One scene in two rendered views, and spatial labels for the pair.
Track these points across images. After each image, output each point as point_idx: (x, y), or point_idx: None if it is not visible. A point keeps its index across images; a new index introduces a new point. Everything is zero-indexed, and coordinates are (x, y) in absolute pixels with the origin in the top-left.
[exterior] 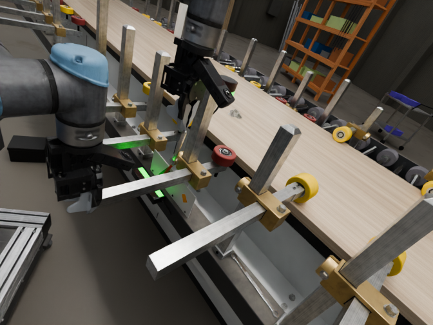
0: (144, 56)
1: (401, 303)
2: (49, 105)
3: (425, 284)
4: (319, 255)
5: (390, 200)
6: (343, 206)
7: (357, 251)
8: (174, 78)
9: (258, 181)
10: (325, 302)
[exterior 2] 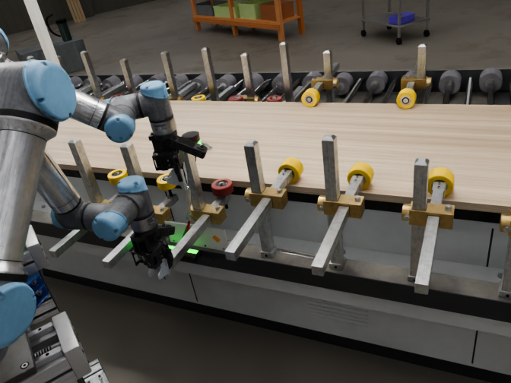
0: None
1: (383, 195)
2: (137, 212)
3: (400, 175)
4: None
5: (371, 132)
6: None
7: (348, 185)
8: (163, 160)
9: (255, 185)
10: None
